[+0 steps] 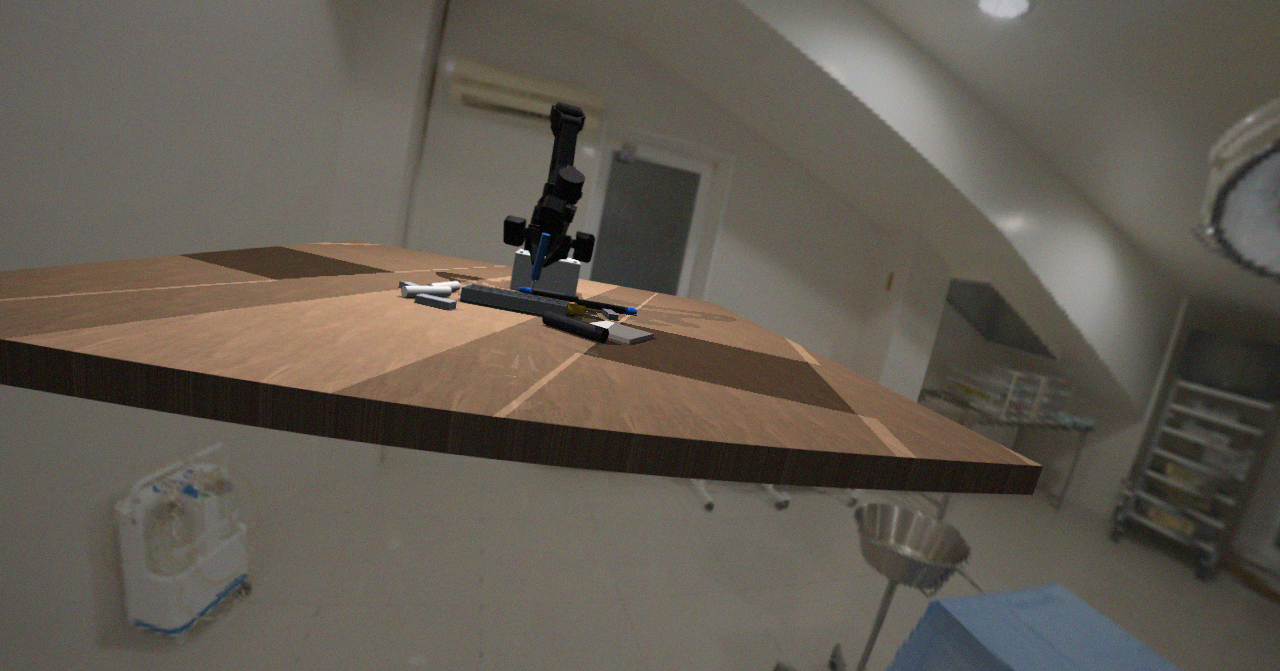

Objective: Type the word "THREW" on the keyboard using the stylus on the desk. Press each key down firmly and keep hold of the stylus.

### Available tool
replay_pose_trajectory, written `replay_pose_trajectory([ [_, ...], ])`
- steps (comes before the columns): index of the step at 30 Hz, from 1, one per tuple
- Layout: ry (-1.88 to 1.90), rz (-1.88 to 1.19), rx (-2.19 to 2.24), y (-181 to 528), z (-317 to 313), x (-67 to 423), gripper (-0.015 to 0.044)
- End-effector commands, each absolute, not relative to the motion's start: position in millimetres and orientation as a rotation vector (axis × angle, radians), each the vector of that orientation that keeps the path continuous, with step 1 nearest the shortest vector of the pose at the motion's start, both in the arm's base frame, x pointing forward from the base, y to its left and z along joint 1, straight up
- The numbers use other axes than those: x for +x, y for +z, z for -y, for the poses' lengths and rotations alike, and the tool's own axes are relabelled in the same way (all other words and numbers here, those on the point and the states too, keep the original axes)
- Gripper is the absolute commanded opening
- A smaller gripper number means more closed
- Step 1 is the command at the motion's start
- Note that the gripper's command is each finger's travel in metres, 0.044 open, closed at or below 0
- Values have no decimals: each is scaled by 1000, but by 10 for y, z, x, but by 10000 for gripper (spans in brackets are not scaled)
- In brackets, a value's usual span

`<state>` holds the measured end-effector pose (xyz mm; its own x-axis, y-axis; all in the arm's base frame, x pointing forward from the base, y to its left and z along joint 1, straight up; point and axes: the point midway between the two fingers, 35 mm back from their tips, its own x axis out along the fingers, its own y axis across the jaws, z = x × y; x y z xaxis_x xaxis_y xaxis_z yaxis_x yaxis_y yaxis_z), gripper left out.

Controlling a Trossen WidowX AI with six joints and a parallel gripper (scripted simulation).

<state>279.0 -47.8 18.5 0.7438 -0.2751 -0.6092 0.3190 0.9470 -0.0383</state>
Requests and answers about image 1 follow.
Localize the grey keyboard with white letter keys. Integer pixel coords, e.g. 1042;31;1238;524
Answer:
460;283;570;318

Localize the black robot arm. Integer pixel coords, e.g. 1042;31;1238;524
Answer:
530;102;585;232

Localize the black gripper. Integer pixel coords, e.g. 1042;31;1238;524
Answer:
503;216;595;268

